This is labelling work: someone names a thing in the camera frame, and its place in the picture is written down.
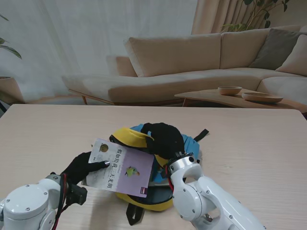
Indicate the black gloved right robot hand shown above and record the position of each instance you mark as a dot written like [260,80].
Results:
[168,141]

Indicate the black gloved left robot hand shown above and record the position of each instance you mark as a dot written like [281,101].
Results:
[79,167]

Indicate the blue and yellow school bag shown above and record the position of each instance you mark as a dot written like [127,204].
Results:
[132,140]

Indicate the purple cover book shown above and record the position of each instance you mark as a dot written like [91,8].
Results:
[134,165]

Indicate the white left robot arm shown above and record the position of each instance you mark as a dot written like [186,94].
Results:
[28,203]

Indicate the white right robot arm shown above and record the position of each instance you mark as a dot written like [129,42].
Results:
[199,196]

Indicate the wooden coffee table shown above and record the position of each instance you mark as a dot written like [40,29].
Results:
[206,95]

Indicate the small deep wooden bowl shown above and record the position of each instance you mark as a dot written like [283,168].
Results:
[229,90]

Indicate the beige corner sofa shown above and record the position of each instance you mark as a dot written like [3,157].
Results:
[177,55]

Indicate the black metal bar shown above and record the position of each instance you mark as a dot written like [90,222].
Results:
[2,107]

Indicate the wide shallow wooden bowl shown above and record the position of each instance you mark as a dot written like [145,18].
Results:
[261,97]

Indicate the beige plant pot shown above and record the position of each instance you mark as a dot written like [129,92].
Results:
[9,89]

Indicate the white sheer curtain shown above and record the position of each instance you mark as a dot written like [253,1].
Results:
[72,36]

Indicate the tall green leafy plant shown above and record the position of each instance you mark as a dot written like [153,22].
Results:
[236,26]

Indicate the beige pleated curtain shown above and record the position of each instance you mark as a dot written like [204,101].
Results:
[216,16]

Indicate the green plant with long leaves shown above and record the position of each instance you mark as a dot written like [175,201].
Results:
[12,50]

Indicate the grey sofa cushion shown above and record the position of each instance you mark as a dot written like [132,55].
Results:
[275,48]

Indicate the beige sofa cushion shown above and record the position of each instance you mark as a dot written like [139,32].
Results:
[297,60]

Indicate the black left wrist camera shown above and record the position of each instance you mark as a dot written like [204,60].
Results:
[76,194]

